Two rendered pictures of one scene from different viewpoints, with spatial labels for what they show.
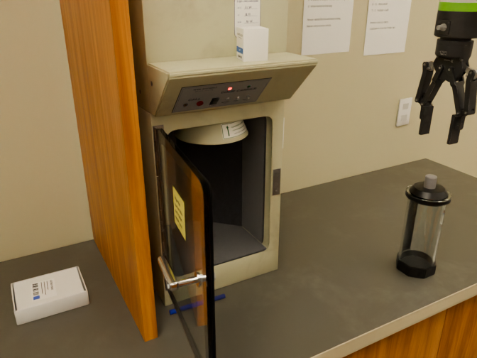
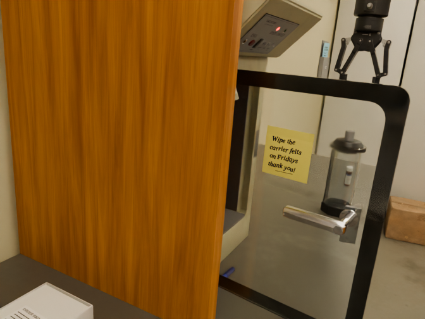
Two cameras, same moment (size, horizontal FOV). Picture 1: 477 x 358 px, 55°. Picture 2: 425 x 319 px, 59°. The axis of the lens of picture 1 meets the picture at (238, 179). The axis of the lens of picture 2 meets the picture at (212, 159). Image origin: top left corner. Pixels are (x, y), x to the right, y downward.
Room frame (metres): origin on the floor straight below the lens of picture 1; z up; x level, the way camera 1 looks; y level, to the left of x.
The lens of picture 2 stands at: (0.33, 0.51, 1.42)
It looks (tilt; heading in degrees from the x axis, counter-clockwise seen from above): 16 degrees down; 326
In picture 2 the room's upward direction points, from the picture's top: 4 degrees clockwise
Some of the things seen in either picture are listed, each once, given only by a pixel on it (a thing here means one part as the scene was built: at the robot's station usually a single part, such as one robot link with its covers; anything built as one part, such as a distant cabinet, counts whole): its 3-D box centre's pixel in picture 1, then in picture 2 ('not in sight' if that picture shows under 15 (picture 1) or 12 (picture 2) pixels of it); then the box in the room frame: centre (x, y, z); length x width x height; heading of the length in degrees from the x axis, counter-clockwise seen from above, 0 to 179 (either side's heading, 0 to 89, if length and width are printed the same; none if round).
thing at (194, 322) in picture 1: (183, 251); (280, 202); (0.73, 0.10, 1.19); 0.30 x 0.01 x 0.40; 22
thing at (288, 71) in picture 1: (235, 86); (271, 30); (0.91, 0.01, 1.46); 0.32 x 0.11 x 0.10; 119
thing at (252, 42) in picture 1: (252, 43); not in sight; (0.93, -0.03, 1.54); 0.05 x 0.05 x 0.06; 15
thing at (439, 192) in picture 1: (429, 187); not in sight; (1.05, -0.48, 1.18); 0.09 x 0.09 x 0.07
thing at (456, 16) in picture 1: (456, 25); (371, 7); (1.05, -0.47, 1.56); 0.12 x 0.09 x 0.06; 118
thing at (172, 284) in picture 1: (177, 270); (319, 216); (0.65, 0.10, 1.20); 0.10 x 0.05 x 0.03; 22
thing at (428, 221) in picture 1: (421, 229); not in sight; (1.05, -0.48, 1.06); 0.11 x 0.11 x 0.21
